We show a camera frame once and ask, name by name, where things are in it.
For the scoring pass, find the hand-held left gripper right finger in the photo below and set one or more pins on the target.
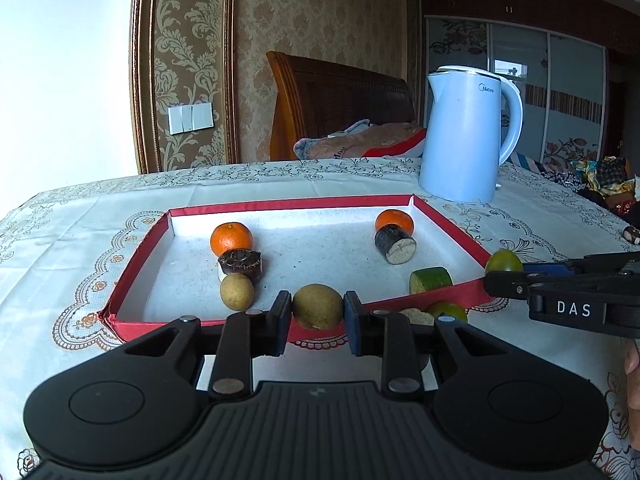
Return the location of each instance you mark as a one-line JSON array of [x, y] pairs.
[[353, 322]]

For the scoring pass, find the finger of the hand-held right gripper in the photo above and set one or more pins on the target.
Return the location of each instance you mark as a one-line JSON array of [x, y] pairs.
[[545, 268], [505, 283]]

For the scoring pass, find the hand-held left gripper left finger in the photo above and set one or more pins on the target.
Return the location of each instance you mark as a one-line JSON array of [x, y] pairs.
[[280, 322]]

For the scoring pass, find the green tangerine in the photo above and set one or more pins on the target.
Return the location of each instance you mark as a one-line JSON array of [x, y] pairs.
[[503, 261], [446, 311]]

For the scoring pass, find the tan round fruit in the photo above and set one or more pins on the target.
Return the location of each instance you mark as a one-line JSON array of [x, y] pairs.
[[317, 306], [236, 292]]

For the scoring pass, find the round dark sugarcane piece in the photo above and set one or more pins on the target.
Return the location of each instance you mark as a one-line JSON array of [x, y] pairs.
[[240, 262]]

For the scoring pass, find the green cucumber piece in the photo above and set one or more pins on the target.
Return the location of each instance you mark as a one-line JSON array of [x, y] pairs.
[[430, 280]]

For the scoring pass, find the red cardboard tray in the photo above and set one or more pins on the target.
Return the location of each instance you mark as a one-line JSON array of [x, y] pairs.
[[320, 240]]

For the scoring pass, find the person's right hand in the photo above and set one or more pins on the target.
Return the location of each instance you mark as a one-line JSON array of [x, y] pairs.
[[633, 360]]

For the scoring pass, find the pale slice piece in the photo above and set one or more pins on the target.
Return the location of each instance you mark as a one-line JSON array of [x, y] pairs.
[[417, 316]]

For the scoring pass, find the orange tangerine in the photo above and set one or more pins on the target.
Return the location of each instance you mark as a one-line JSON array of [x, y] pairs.
[[231, 239], [395, 220]]

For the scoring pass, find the colourful clothes pile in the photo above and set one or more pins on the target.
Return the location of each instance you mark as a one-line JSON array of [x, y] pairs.
[[607, 174]]

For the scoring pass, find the light blue electric kettle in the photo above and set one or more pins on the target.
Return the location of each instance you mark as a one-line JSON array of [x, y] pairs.
[[460, 150]]

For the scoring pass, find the patterned pillow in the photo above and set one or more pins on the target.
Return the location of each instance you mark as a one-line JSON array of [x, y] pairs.
[[375, 141]]

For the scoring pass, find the floral glass wardrobe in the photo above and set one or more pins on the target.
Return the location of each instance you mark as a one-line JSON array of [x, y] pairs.
[[565, 85]]

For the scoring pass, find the wooden headboard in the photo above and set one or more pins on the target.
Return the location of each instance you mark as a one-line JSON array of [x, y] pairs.
[[340, 100]]

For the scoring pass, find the white wall light switch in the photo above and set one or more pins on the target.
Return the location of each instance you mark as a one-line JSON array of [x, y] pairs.
[[190, 118]]

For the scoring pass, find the wooden wall moulding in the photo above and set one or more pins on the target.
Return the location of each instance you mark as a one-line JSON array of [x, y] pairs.
[[145, 85]]

